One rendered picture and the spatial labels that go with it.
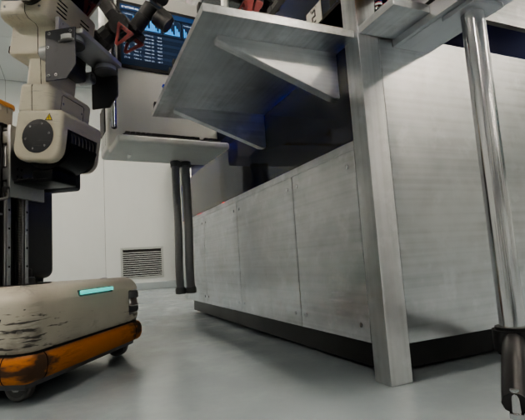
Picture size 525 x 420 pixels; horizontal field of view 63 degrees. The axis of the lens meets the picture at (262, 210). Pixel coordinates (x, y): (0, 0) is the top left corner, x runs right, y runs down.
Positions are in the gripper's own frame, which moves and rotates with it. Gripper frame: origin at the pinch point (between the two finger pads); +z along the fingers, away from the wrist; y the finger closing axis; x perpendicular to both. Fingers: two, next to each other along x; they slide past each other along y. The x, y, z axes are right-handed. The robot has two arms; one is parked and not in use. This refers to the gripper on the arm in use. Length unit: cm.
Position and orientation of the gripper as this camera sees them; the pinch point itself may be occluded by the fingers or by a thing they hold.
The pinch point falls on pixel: (247, 28)
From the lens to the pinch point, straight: 119.3
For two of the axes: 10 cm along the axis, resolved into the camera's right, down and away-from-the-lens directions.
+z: -1.2, 9.8, -1.7
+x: -3.9, 1.2, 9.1
